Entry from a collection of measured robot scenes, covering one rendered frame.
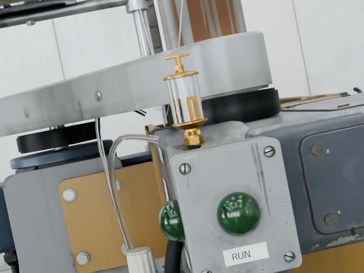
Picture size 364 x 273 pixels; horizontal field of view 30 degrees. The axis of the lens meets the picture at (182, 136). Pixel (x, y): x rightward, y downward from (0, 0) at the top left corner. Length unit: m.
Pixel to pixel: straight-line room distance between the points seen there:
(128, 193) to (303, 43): 5.06
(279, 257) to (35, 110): 0.47
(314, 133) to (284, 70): 5.31
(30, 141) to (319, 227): 0.52
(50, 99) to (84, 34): 4.89
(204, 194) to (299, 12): 5.47
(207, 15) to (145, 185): 0.28
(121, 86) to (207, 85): 0.12
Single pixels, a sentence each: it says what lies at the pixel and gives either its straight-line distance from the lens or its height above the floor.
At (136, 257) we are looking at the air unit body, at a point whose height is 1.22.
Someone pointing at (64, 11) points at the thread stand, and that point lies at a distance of 0.85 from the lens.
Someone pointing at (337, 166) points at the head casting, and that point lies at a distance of 0.53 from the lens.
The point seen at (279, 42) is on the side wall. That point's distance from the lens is 5.84.
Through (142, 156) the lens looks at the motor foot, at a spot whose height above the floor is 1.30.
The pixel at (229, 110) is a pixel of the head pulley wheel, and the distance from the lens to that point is 0.62.
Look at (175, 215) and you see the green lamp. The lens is 0.47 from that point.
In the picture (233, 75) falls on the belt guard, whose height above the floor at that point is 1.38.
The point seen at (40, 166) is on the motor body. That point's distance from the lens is 0.94.
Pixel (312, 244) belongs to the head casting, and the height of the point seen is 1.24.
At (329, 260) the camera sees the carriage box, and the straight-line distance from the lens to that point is 0.85.
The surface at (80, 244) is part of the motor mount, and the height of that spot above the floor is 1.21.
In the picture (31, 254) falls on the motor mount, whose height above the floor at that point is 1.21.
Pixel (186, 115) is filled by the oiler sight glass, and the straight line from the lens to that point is 0.52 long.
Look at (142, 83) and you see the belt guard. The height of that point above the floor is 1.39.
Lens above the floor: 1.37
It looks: 3 degrees down
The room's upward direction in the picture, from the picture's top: 11 degrees counter-clockwise
